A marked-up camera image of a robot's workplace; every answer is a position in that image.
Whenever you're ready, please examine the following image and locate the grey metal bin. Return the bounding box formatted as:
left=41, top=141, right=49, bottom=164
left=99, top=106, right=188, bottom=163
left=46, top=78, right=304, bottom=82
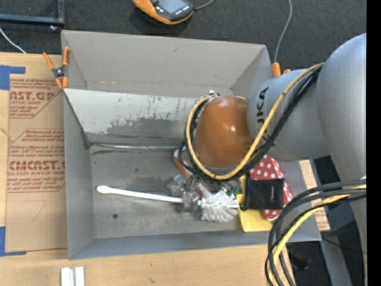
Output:
left=61, top=30, right=323, bottom=260

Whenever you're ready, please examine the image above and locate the orange-brown stick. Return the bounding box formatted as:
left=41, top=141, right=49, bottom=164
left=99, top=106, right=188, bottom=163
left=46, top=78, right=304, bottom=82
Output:
left=172, top=155, right=193, bottom=180

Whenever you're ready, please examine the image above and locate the white toilet brush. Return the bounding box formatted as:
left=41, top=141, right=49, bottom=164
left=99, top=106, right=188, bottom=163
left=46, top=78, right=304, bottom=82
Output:
left=96, top=184, right=241, bottom=223

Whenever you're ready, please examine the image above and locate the black box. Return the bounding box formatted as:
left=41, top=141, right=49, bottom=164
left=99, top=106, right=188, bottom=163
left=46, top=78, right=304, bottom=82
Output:
left=244, top=178, right=285, bottom=211

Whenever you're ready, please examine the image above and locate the yellow sponge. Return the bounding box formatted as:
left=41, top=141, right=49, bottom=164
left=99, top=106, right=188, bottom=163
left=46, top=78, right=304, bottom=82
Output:
left=238, top=174, right=273, bottom=234

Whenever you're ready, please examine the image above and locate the brown cardboard board, red print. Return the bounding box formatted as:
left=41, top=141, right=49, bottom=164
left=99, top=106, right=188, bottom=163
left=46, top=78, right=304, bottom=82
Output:
left=0, top=51, right=331, bottom=254

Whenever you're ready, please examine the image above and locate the red white-dotted cloth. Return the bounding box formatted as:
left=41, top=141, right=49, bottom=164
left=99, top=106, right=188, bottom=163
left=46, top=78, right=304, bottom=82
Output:
left=248, top=155, right=293, bottom=221

